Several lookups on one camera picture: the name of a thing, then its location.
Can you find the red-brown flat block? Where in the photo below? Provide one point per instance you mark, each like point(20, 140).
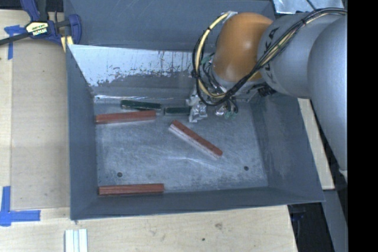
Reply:
point(125, 117)
point(131, 189)
point(196, 139)

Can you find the grey metal bin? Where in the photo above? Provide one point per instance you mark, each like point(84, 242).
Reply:
point(141, 153)

